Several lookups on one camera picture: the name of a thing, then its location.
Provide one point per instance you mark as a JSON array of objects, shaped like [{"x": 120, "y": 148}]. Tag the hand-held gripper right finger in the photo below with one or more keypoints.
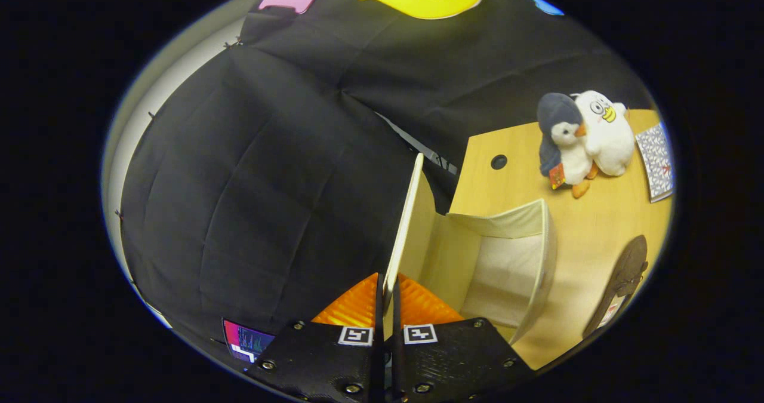
[{"x": 453, "y": 361}]

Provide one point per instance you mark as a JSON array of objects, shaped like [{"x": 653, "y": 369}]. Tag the computer monitor screen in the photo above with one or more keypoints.
[{"x": 245, "y": 338}]

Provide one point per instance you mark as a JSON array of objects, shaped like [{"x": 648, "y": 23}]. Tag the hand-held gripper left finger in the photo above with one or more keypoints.
[{"x": 322, "y": 361}]

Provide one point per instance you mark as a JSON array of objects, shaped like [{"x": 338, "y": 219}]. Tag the white duck plush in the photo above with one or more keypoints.
[{"x": 609, "y": 140}]

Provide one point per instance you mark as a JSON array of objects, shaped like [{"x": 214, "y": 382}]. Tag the brown fuzzy slipper shoe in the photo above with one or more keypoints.
[{"x": 624, "y": 277}]

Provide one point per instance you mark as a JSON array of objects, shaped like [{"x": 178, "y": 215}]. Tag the grey patterned white book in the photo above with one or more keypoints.
[{"x": 656, "y": 161}]

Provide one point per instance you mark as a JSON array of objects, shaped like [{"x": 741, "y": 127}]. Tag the grey white penguin plush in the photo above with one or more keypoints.
[{"x": 561, "y": 122}]

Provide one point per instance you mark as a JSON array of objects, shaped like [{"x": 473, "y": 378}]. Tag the beige fabric storage box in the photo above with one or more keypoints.
[{"x": 501, "y": 271}]

